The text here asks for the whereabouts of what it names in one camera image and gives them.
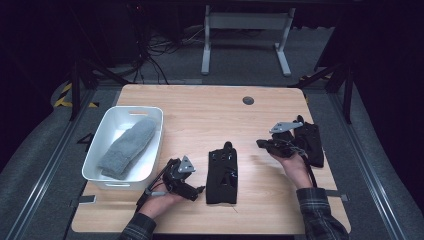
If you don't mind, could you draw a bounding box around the white metal desk frame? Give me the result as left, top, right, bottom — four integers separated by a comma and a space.
200, 4, 296, 78

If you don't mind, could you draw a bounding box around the yellow black floor tape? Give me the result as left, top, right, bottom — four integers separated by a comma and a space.
53, 82, 100, 109

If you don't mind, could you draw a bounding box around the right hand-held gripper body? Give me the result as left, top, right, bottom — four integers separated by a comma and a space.
266, 121, 304, 159

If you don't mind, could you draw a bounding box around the black glove with cutouts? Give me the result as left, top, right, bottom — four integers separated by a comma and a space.
205, 141, 239, 205

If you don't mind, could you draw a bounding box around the black long glove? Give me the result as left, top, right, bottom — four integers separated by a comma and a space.
293, 115, 325, 169

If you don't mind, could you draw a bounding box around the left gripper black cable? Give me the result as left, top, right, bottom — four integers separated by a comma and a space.
135, 158, 176, 213

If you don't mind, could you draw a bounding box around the tangle of floor cables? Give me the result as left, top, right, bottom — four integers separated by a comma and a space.
126, 3, 208, 84

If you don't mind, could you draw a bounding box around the white plastic bin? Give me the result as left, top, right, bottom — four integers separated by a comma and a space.
81, 105, 164, 191

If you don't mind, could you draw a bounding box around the person's left hand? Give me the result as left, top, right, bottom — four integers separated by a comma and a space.
137, 184, 188, 220

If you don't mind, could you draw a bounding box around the grey tape strip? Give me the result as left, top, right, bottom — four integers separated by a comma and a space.
324, 189, 350, 203
69, 194, 98, 208

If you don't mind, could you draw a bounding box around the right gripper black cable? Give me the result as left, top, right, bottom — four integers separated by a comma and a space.
293, 144, 318, 189

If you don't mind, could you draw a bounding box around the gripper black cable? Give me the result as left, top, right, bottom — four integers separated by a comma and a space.
293, 144, 318, 189
135, 158, 176, 213

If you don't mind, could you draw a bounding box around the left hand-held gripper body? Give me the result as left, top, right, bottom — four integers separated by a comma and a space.
162, 155, 200, 202

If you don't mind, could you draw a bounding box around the black metal stand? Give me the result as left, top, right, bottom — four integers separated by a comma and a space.
288, 59, 355, 125
68, 56, 131, 122

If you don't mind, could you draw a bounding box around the person's right hand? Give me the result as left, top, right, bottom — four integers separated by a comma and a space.
272, 151, 314, 190

